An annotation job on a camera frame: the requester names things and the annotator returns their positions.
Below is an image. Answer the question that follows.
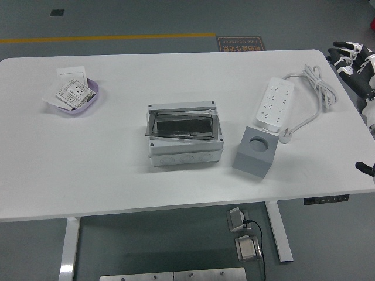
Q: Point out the white power strip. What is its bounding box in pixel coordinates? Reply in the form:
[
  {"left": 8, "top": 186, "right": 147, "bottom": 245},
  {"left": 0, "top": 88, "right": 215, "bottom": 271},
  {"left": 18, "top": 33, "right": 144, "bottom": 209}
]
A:
[{"left": 253, "top": 76, "right": 295, "bottom": 134}]

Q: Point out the white power cord with plug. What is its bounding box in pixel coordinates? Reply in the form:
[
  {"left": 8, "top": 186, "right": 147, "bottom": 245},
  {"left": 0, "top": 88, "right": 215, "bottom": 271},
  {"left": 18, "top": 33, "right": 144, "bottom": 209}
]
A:
[{"left": 278, "top": 64, "right": 338, "bottom": 144}]

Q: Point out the black pedal cable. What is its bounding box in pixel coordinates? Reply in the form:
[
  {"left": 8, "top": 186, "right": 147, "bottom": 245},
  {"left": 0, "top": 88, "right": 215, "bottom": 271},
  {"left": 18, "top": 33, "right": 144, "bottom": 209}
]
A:
[{"left": 244, "top": 219, "right": 267, "bottom": 281}]

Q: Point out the black table control panel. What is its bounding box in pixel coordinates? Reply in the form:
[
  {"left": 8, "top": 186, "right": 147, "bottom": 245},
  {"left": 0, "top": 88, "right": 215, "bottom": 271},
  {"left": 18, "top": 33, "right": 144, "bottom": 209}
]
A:
[{"left": 304, "top": 194, "right": 350, "bottom": 205}]

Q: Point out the transparent grey box lid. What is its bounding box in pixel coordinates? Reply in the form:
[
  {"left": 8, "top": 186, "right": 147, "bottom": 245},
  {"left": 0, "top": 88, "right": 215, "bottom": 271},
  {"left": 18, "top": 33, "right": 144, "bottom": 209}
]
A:
[{"left": 143, "top": 105, "right": 218, "bottom": 140}]

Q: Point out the white table leg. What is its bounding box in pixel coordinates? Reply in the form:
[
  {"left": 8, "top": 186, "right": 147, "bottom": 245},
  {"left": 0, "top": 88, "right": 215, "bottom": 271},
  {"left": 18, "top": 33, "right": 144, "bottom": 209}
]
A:
[
  {"left": 265, "top": 200, "right": 294, "bottom": 263},
  {"left": 57, "top": 217, "right": 81, "bottom": 281}
]

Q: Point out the silver foot pedal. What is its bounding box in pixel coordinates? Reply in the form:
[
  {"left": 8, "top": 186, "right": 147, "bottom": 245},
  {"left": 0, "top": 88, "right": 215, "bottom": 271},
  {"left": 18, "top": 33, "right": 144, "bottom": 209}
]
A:
[
  {"left": 226, "top": 207, "right": 250, "bottom": 232},
  {"left": 234, "top": 234, "right": 262, "bottom": 261}
]

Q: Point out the white flat cover plate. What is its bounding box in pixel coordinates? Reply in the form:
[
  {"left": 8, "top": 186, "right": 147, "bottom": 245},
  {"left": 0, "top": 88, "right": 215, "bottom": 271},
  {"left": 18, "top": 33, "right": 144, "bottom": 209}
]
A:
[{"left": 42, "top": 81, "right": 71, "bottom": 109}]

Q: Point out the plain white switch plate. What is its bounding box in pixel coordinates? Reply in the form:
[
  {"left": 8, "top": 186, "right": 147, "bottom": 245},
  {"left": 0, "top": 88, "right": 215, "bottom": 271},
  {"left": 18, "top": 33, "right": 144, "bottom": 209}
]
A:
[{"left": 56, "top": 66, "right": 88, "bottom": 85}]

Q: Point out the grey plastic junction box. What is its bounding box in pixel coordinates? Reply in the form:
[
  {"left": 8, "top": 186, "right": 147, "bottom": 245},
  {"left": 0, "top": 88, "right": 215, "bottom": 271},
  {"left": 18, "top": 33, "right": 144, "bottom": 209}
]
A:
[{"left": 147, "top": 101, "right": 225, "bottom": 167}]

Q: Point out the brown floor sign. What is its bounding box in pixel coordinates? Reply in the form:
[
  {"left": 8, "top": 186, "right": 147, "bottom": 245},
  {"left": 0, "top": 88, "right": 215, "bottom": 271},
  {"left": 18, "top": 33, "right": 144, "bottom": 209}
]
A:
[{"left": 216, "top": 35, "right": 266, "bottom": 53}]

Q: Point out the grey cube with round hole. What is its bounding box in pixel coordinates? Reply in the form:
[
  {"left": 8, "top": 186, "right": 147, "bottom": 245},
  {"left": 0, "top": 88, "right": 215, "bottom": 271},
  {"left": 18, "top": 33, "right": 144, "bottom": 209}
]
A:
[{"left": 233, "top": 126, "right": 278, "bottom": 179}]

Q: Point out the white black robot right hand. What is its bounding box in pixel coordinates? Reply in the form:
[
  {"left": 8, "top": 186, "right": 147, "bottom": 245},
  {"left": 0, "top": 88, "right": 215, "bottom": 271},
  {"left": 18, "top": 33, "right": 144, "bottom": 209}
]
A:
[{"left": 326, "top": 40, "right": 375, "bottom": 127}]

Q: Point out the white socket panel with print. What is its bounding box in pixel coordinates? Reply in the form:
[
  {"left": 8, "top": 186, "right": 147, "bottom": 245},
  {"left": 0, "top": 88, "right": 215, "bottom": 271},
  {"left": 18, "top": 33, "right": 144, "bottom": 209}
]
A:
[{"left": 55, "top": 78, "right": 97, "bottom": 109}]

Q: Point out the grey metal base plate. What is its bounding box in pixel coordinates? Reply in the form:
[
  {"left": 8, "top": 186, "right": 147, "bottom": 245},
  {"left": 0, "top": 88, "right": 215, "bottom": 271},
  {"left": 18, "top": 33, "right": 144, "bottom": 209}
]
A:
[
  {"left": 173, "top": 267, "right": 247, "bottom": 281},
  {"left": 99, "top": 272, "right": 173, "bottom": 281}
]

